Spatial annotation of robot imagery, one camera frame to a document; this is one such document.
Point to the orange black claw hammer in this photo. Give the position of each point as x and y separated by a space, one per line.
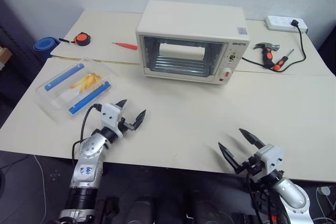
267 54

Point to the brown cardboard box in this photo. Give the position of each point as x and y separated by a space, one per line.
4 57

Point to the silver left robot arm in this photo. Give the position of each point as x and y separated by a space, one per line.
88 161

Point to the cream toaster oven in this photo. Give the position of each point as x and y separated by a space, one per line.
189 19

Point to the dark rounded shape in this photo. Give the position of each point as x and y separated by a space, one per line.
144 209
212 208

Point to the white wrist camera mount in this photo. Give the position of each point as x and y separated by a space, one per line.
111 115
271 157

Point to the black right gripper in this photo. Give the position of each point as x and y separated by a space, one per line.
252 167

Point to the orange black tape measure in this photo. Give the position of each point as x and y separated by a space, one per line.
82 38

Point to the orange black screwdriver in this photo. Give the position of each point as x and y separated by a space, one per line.
281 62

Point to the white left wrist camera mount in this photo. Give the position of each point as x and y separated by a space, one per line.
111 115

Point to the white power strip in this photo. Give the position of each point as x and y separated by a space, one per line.
282 22

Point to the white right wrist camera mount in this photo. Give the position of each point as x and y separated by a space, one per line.
271 157

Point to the blue container clip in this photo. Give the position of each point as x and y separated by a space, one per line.
89 96
64 74

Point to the blue collapsible bowl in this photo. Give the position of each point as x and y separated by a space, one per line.
44 45

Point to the clear plastic tray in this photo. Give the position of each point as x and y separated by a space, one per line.
61 98

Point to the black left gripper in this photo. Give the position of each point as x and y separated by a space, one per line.
124 126

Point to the yellow french fries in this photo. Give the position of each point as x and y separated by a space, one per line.
88 80

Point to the white floor charger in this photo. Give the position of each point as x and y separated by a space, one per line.
323 190

